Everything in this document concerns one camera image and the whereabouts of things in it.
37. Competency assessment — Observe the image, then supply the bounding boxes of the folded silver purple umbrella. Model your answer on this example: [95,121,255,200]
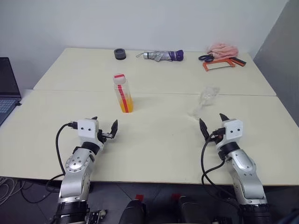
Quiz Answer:
[136,49,185,63]

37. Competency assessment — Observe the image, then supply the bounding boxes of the black floor cable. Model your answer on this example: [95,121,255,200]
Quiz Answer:
[20,181,49,204]

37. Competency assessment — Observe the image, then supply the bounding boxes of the orange juice bottle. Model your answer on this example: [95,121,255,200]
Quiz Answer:
[113,74,135,114]

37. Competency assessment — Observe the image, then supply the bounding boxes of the black-handled scissors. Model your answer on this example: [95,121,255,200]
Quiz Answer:
[198,53,214,63]

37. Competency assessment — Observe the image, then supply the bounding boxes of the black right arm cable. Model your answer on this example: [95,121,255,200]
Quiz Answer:
[200,133,242,212]

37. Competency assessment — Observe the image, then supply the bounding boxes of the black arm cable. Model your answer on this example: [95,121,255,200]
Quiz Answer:
[45,121,78,192]
[200,133,242,212]

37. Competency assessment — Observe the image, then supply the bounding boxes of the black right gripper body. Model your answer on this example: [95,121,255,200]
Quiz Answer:
[209,127,227,145]

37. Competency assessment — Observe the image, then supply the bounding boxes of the dark laptop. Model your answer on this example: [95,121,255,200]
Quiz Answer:
[0,57,23,127]

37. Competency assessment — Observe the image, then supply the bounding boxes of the white red-striped bottle cap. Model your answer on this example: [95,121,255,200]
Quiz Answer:
[113,74,128,85]

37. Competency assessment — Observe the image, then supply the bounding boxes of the pink towel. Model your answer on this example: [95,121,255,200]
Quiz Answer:
[205,42,239,59]

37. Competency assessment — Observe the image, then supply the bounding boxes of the dark grey round container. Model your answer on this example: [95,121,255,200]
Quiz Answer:
[114,48,127,61]

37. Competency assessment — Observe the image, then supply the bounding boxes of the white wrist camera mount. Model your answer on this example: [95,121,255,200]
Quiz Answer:
[216,118,244,151]
[76,118,105,152]

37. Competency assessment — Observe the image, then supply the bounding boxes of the small black white robot part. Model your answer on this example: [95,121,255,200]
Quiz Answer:
[87,209,108,223]

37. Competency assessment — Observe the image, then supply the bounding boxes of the white floor cables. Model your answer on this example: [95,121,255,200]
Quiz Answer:
[0,176,24,206]

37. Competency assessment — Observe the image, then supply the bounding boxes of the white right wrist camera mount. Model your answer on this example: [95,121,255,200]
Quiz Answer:
[216,118,244,151]

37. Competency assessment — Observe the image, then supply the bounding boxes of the dark rounded shape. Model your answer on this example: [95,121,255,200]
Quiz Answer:
[178,195,211,224]
[118,199,147,224]

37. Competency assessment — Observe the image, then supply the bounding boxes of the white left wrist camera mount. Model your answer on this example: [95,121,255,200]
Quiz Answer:
[76,118,105,152]

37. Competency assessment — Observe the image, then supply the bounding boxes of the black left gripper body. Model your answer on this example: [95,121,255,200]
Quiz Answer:
[97,129,115,144]

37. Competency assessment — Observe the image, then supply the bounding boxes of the orange hacksaw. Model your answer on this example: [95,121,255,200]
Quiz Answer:
[202,56,247,73]

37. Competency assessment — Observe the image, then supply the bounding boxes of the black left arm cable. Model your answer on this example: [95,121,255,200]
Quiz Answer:
[45,121,78,192]

